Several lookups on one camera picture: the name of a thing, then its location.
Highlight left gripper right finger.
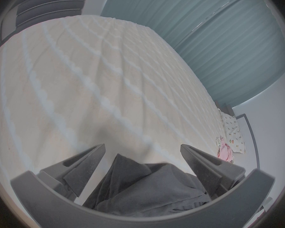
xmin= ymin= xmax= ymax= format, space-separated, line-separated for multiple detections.
xmin=180 ymin=144 xmax=246 ymax=197

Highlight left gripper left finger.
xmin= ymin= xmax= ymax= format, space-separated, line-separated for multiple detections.
xmin=39 ymin=144 xmax=106 ymax=198

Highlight black trousers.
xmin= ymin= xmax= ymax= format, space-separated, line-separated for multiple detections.
xmin=82 ymin=153 xmax=212 ymax=217

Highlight bed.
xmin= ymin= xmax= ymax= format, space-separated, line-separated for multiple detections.
xmin=0 ymin=14 xmax=260 ymax=206

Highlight pink garment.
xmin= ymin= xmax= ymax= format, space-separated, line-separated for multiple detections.
xmin=218 ymin=143 xmax=234 ymax=162

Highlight white printed pillow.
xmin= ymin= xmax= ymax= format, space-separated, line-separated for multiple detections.
xmin=220 ymin=111 xmax=246 ymax=154

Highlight grey bedside table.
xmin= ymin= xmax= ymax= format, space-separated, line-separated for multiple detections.
xmin=215 ymin=100 xmax=234 ymax=115

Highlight blue-green curtain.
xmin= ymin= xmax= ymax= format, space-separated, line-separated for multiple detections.
xmin=101 ymin=0 xmax=285 ymax=107

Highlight dark grey chest of drawers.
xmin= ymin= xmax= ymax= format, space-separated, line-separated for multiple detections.
xmin=15 ymin=0 xmax=89 ymax=28

